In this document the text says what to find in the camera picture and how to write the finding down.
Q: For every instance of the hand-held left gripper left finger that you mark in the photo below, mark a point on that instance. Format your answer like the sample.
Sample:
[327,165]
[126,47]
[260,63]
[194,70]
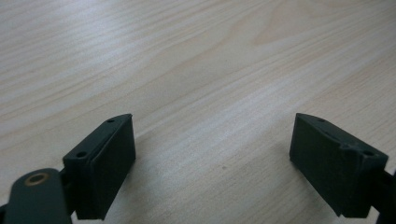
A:
[102,165]

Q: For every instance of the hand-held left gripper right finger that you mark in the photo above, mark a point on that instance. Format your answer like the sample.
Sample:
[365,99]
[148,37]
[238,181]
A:
[336,168]

